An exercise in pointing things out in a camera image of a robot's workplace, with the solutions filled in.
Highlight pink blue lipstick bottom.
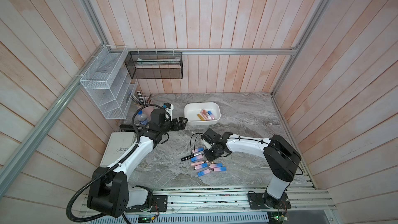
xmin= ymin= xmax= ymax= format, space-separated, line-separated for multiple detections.
xmin=198 ymin=168 xmax=211 ymax=177

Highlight pink clear lip gloss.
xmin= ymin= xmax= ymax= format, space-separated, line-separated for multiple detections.
xmin=201 ymin=109 xmax=211 ymax=120

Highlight black stapler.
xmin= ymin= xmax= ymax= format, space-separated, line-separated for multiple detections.
xmin=119 ymin=124 xmax=143 ymax=132

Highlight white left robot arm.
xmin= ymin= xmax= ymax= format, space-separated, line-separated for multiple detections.
xmin=87 ymin=108 xmax=188 ymax=218

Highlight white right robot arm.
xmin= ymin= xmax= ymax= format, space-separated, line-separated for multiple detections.
xmin=201 ymin=129 xmax=301 ymax=201

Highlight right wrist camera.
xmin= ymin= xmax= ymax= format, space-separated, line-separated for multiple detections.
xmin=202 ymin=140 xmax=212 ymax=150

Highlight white wire mesh shelf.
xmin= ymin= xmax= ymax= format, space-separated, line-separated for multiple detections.
xmin=80 ymin=45 xmax=138 ymax=120

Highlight gold lipstick tube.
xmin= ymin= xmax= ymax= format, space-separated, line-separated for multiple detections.
xmin=197 ymin=114 xmax=205 ymax=121

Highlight pink blue lipstick middle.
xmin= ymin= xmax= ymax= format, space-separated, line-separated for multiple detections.
xmin=191 ymin=155 xmax=204 ymax=162

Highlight black corrugated cable hose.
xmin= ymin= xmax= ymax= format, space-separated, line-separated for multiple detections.
xmin=66 ymin=104 xmax=170 ymax=223

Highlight white plastic storage box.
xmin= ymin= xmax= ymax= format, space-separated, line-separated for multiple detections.
xmin=184 ymin=102 xmax=221 ymax=126

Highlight pink blue lipstick tube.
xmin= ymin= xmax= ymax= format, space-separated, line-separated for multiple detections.
xmin=207 ymin=111 xmax=216 ymax=120

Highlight black mesh wall basket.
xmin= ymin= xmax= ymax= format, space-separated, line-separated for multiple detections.
xmin=124 ymin=51 xmax=183 ymax=79

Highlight small clear water bottle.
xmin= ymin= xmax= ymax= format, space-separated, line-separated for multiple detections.
xmin=136 ymin=111 xmax=148 ymax=126

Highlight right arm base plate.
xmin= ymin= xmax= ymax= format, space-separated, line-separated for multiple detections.
xmin=247 ymin=191 xmax=291 ymax=210

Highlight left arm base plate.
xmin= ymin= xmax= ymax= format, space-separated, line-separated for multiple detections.
xmin=125 ymin=195 xmax=168 ymax=214

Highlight white book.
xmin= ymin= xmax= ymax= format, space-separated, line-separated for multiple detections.
xmin=100 ymin=132 xmax=136 ymax=167

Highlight pens in cup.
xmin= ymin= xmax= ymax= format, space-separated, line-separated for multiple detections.
xmin=132 ymin=90 xmax=153 ymax=106

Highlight pink blue lipstick far right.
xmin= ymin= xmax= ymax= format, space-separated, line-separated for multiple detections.
xmin=211 ymin=167 xmax=227 ymax=172

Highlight pink round cup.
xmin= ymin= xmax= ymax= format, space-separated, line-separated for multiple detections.
xmin=137 ymin=102 xmax=155 ymax=119

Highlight pink blue lipstick top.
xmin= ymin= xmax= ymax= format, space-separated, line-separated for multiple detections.
xmin=192 ymin=147 xmax=204 ymax=154

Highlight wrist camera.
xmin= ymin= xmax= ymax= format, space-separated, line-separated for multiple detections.
xmin=163 ymin=103 xmax=174 ymax=119
xmin=202 ymin=140 xmax=212 ymax=150

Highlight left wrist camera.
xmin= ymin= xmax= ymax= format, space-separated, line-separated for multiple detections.
xmin=163 ymin=103 xmax=174 ymax=119

